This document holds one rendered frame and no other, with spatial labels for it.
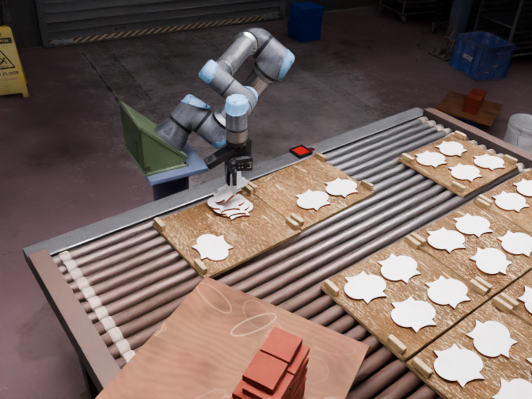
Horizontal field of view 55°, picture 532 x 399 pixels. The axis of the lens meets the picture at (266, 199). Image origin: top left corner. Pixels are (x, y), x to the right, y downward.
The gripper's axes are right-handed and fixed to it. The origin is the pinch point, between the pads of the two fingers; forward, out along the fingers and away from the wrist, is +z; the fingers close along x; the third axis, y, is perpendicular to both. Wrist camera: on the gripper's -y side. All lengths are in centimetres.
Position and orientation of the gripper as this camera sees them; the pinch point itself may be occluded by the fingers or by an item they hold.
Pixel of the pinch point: (229, 188)
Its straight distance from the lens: 189.5
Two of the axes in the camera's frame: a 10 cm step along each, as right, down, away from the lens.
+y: 9.3, -1.7, 3.1
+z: -0.5, 8.1, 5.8
